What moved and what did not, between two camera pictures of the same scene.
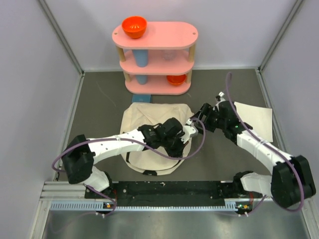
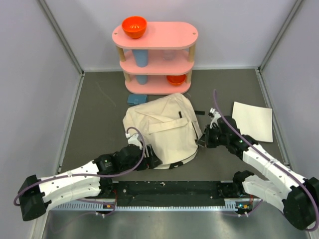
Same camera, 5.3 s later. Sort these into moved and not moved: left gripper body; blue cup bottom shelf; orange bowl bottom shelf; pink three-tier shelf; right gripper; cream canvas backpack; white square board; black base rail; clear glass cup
Moved: cream canvas backpack; left gripper body; right gripper
Not moved: clear glass cup; orange bowl bottom shelf; pink three-tier shelf; white square board; black base rail; blue cup bottom shelf
